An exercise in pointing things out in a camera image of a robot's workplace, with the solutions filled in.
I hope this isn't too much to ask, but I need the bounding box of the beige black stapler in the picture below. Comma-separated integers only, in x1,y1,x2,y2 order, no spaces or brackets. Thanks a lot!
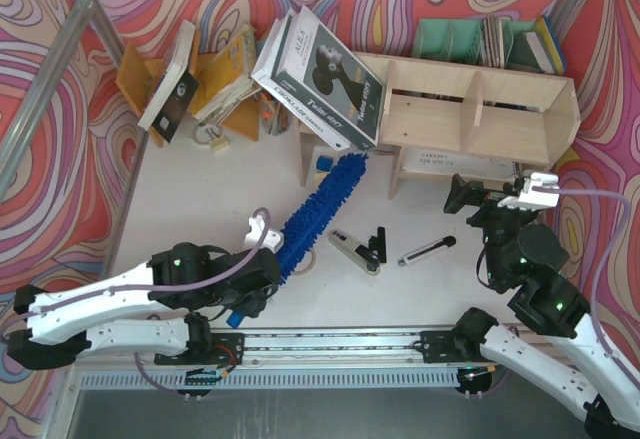
329,230,381,276

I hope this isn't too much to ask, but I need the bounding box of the pencil cup with pencils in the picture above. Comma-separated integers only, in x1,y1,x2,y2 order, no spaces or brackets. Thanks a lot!
258,91,290,136

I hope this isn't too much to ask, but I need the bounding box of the white Chokladfabriken book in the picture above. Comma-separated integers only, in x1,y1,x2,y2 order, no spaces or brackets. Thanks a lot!
251,8,351,151

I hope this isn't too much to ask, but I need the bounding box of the blue eraser block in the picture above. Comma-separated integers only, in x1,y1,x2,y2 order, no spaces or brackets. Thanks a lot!
316,155,334,172

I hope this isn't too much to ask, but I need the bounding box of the black white paperback book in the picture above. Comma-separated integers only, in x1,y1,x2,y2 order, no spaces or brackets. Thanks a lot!
138,20,199,143

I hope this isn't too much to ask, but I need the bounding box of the Twins story book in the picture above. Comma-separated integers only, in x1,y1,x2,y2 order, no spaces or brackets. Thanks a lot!
271,7,386,150

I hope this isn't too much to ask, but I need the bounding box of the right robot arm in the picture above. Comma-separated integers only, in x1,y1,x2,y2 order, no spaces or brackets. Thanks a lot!
444,172,639,438

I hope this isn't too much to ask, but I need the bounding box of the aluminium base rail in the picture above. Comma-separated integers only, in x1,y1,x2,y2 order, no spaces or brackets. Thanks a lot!
62,328,601,368

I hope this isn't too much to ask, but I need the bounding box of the blue covered notebook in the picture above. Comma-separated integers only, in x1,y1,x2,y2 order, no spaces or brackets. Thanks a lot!
523,16,567,76

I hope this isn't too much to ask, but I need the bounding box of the blue fluffy duster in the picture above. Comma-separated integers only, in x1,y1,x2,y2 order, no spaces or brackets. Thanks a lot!
276,153,368,285

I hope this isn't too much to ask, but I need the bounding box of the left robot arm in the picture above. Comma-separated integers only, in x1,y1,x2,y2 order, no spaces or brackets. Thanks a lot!
6,242,281,370

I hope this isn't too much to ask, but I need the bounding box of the beige masking tape roll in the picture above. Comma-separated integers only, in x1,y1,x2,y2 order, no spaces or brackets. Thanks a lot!
295,248,316,275

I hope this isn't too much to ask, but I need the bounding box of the orange wooden book stand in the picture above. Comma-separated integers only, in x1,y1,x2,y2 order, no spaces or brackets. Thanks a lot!
116,29,259,142

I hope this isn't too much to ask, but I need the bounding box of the light wooden bookshelf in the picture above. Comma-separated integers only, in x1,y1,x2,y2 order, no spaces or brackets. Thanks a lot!
294,51,582,218

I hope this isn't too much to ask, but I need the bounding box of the black clip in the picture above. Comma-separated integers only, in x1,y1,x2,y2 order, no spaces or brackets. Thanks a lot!
368,226,387,264

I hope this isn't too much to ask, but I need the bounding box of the green desk organizer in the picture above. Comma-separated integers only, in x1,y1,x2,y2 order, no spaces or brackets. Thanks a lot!
411,18,545,74

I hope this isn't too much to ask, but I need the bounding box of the yellow worn book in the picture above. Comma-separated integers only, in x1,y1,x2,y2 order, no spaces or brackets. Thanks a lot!
191,23,257,125

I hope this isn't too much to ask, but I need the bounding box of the spiral notebook white cover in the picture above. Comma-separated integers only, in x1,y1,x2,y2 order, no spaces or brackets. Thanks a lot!
402,148,520,181

